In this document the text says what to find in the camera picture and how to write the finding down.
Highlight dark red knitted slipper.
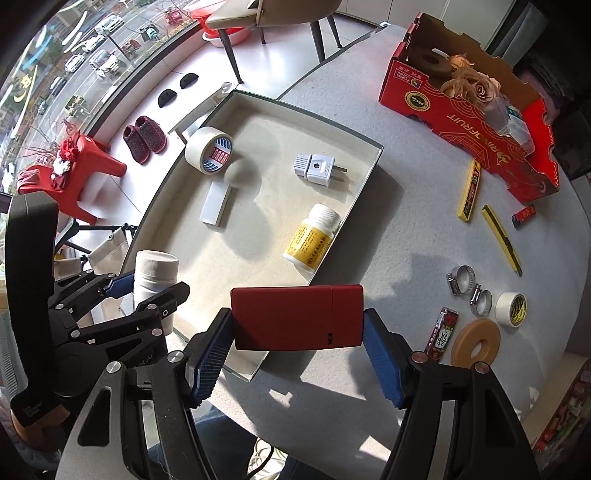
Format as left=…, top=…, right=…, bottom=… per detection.
left=122, top=126, right=152, bottom=164
left=135, top=115, right=168, bottom=154

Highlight red plastic stool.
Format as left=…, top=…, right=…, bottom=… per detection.
left=17, top=134, right=127, bottom=225

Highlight yellow blade case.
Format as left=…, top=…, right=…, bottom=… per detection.
left=457, top=159, right=482, bottom=223

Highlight white rectangular tray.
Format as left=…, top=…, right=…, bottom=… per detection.
left=122, top=90, right=385, bottom=383

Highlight tan rubber ring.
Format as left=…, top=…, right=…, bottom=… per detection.
left=450, top=318, right=502, bottom=368

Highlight tan dried roses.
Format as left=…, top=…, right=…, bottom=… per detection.
left=438, top=53, right=502, bottom=109

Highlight metal hose clamp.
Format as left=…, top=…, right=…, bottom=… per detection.
left=468, top=284, right=494, bottom=317
left=445, top=264, right=478, bottom=296

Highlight red case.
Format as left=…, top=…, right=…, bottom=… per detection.
left=230, top=285, right=365, bottom=352

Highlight red plastic basin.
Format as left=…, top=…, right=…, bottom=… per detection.
left=187, top=0, right=252, bottom=47

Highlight clear plastic box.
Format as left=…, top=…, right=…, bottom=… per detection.
left=489, top=99, right=536, bottom=153

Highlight yellow utility knife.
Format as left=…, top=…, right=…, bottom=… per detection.
left=481, top=204, right=524, bottom=277

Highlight masking tape roll blue label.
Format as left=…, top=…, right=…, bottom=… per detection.
left=185, top=126, right=233, bottom=176

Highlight red white ornament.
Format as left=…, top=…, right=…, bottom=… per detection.
left=48, top=138, right=81, bottom=178

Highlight red patterned pack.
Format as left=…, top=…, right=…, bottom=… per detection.
left=424, top=307, right=459, bottom=361

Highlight grey rectangular block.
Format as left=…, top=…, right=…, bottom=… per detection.
left=199, top=180, right=233, bottom=228
left=294, top=154, right=349, bottom=188

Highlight row of parked cars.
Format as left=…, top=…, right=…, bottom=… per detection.
left=32, top=14, right=125, bottom=116

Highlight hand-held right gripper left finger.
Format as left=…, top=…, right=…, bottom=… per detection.
left=55, top=307, right=234, bottom=480

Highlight plain white bottle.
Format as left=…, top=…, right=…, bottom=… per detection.
left=133, top=250, right=180, bottom=335

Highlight red cardboard box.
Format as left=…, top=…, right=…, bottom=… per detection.
left=379, top=12, right=561, bottom=205

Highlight person's blue jeans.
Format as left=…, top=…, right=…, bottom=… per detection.
left=194, top=406, right=296, bottom=480

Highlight white yellow-label medicine bottle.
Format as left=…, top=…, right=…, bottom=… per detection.
left=281, top=203, right=342, bottom=274

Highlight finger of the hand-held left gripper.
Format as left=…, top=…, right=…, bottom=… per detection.
left=48, top=271, right=137, bottom=319
left=69, top=282, right=191, bottom=343

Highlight black ring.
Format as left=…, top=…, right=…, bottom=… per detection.
left=409, top=47, right=455, bottom=77

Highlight small white tape roll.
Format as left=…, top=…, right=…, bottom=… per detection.
left=495, top=292, right=528, bottom=328

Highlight beige chair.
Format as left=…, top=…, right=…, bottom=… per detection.
left=205, top=0, right=345, bottom=84

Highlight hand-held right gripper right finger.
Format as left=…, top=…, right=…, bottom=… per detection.
left=362, top=308, right=541, bottom=480

